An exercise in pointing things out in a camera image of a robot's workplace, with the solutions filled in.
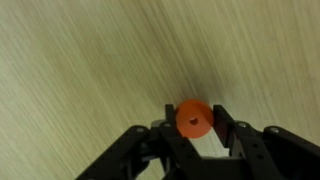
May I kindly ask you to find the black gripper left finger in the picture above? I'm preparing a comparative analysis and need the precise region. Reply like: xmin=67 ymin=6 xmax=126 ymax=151
xmin=75 ymin=103 xmax=203 ymax=180

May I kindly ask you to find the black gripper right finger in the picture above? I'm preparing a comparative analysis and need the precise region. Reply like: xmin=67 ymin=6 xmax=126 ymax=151
xmin=213 ymin=104 xmax=320 ymax=180

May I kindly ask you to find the orange cylindrical block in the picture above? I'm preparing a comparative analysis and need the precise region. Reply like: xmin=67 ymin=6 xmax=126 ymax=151
xmin=175 ymin=98 xmax=215 ymax=139

